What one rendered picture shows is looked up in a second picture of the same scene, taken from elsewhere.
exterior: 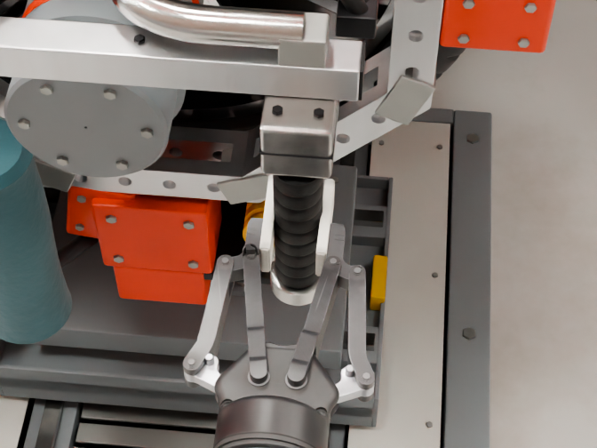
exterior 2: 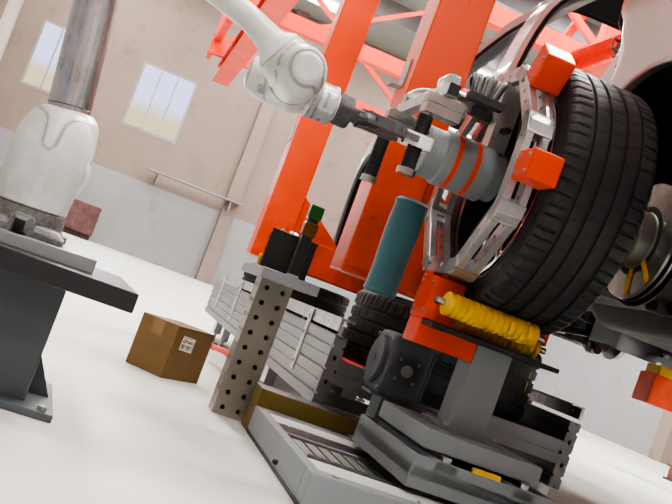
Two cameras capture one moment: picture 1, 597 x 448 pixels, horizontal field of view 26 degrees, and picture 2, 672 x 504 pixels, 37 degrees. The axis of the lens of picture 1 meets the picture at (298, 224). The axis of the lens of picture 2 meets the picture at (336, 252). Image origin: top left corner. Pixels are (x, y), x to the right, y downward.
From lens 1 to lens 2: 2.48 m
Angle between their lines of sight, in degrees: 82
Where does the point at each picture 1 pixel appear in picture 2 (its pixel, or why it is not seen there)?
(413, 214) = not seen: outside the picture
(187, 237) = (429, 291)
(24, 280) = (383, 248)
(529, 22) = (528, 160)
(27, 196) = (405, 211)
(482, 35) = (518, 169)
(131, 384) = (376, 431)
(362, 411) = (408, 465)
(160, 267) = (417, 312)
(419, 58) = (505, 184)
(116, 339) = (393, 411)
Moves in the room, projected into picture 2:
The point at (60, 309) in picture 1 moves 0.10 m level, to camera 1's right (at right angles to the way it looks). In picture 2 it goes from (381, 282) to (395, 286)
